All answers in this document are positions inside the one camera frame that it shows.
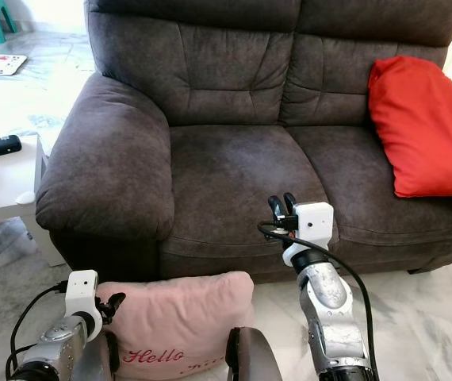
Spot pink Hello pillow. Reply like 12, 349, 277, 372
97, 271, 255, 381

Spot dark brown fabric sofa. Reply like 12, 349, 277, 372
35, 0, 452, 283

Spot red pillow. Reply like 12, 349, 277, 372
368, 55, 452, 199

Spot white side table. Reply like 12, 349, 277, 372
0, 133, 67, 268

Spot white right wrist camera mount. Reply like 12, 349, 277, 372
282, 202, 335, 267

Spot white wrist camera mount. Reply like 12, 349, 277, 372
65, 270, 103, 341
282, 202, 335, 267

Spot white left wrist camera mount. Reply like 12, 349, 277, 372
65, 270, 103, 341

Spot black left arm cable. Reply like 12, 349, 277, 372
6, 281, 69, 380

